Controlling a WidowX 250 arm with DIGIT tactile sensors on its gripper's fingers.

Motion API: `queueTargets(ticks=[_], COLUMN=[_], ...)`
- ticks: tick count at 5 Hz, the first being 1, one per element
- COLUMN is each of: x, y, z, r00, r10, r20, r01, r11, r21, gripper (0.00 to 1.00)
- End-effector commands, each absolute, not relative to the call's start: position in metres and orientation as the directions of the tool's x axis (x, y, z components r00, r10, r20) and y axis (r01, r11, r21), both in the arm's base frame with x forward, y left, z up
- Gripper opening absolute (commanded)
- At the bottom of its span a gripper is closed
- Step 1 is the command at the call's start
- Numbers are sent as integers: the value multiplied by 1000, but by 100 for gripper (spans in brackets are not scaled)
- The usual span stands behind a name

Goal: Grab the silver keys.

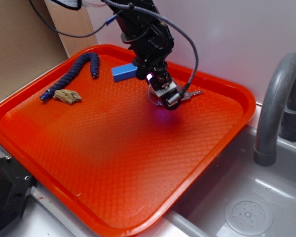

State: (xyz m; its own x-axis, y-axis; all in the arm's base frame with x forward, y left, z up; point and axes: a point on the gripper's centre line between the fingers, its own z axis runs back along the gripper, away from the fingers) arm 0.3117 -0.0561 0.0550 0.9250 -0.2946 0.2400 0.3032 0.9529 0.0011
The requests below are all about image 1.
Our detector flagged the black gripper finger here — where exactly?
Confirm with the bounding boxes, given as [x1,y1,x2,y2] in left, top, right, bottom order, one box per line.
[151,81,181,111]

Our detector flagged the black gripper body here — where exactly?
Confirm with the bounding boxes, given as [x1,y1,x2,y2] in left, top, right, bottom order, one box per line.
[132,37,174,86]

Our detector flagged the silver keys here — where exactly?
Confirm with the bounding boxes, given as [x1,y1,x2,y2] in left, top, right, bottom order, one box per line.
[148,84,204,107]

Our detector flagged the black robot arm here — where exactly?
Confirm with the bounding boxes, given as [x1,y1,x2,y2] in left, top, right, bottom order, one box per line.
[105,0,181,111]

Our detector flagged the blue rectangular block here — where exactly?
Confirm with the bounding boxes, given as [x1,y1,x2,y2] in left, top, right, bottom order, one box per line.
[111,63,137,82]

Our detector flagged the light wooden board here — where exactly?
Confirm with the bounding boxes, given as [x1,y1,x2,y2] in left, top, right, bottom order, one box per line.
[45,0,98,57]

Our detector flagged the tan driftwood piece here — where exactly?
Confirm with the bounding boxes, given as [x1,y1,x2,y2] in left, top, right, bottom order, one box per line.
[53,89,82,105]

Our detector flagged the orange plastic tray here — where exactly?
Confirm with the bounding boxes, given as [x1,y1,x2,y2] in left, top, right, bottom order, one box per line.
[0,45,256,237]

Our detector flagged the grey toy faucet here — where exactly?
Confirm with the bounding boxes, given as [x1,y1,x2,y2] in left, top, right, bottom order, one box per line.
[254,53,296,166]

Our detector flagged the grey plastic toy sink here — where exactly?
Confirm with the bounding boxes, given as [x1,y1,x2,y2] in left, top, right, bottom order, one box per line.
[166,126,296,237]

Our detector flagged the brown cardboard panel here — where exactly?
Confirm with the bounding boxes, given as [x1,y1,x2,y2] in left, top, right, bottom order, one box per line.
[0,0,67,101]

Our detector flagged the grey braided cable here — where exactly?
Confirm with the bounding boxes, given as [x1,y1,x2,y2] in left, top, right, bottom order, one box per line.
[104,0,200,101]

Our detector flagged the thin black cable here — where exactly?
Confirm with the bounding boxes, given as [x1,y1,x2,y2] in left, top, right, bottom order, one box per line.
[28,0,119,39]

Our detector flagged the dark blue braided rope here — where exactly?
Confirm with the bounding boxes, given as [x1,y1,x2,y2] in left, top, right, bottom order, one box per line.
[38,52,101,102]

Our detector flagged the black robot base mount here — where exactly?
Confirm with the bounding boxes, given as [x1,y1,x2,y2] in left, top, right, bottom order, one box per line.
[0,158,33,237]

